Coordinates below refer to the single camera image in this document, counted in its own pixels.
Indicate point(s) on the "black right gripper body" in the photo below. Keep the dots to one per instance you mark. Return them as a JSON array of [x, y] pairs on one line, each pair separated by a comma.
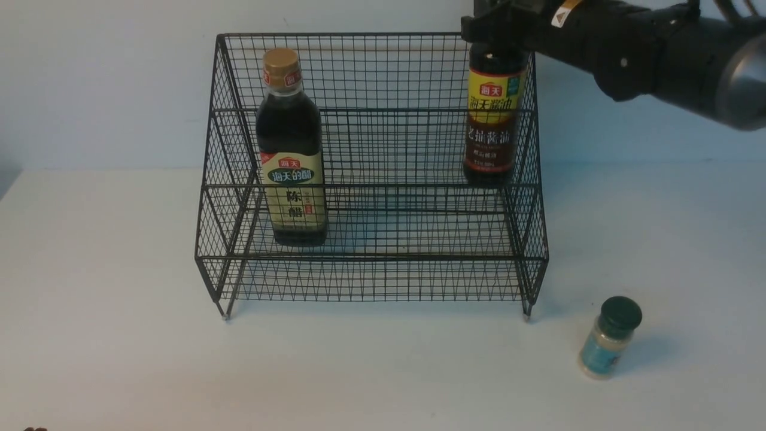
[[525, 25]]

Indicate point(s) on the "soy sauce bottle red cap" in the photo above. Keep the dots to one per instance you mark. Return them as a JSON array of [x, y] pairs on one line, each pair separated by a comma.
[[496, 83]]

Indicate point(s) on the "dark vinegar bottle gold cap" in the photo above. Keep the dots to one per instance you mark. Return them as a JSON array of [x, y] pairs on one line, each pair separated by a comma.
[[289, 140]]

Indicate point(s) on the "small spice jar green lid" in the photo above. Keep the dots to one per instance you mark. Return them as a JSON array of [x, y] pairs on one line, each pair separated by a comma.
[[610, 336]]

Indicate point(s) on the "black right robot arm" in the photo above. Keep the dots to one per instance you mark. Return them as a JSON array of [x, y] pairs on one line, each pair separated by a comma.
[[714, 68]]

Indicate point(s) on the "black wire mesh shelf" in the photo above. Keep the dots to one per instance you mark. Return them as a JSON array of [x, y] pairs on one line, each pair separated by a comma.
[[404, 222]]

